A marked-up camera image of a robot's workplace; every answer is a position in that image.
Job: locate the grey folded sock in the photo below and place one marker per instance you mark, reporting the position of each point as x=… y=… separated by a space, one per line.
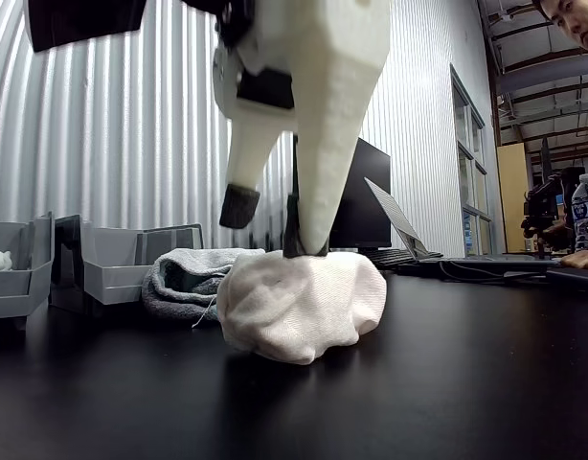
x=188 y=282

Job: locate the person's hand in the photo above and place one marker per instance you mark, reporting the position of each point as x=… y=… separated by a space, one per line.
x=583 y=260

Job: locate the black computer monitor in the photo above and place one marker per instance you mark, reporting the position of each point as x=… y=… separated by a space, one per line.
x=366 y=201

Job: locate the silver laptop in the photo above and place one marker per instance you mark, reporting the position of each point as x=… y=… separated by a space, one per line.
x=399 y=215

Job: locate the white framed window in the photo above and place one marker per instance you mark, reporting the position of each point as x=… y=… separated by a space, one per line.
x=471 y=158

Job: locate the black keyboard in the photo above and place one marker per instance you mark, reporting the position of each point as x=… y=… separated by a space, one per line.
x=394 y=258

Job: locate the grey plastic bin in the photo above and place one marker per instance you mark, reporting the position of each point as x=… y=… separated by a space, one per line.
x=112 y=278
x=16 y=292

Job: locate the tan wooden panel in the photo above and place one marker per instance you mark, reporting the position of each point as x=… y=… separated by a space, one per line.
x=513 y=201

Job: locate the person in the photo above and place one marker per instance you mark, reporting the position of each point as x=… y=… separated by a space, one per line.
x=574 y=21

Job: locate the clear water bottle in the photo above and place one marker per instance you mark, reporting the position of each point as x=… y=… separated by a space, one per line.
x=587 y=215

